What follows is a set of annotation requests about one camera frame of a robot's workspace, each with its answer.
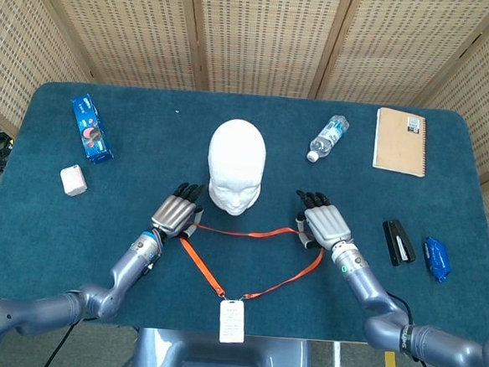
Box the teal tablecloth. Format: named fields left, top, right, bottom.
left=0, top=75, right=489, bottom=354

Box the black stapler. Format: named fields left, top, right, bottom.
left=379, top=219, right=419, bottom=268

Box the brown spiral notebook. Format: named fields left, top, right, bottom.
left=370, top=106, right=430, bottom=178

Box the blue snack packet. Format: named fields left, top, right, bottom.
left=420, top=235, right=455, bottom=284

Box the blue cookie box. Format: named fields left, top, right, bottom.
left=65, top=91, right=119, bottom=167

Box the grey robot torso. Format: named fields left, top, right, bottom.
left=130, top=325, right=314, bottom=367

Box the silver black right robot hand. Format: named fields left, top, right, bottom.
left=291, top=189, right=358, bottom=254

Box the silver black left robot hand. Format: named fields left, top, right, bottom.
left=148, top=179, right=207, bottom=240

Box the woven wooden folding screen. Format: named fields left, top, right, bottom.
left=0, top=0, right=489, bottom=273

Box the white foam mannequin head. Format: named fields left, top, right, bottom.
left=203, top=116, right=270, bottom=219

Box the clear plastic water bottle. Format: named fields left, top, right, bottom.
left=306, top=112, right=352, bottom=165

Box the orange lanyard with white badge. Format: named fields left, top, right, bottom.
left=172, top=219, right=327, bottom=351

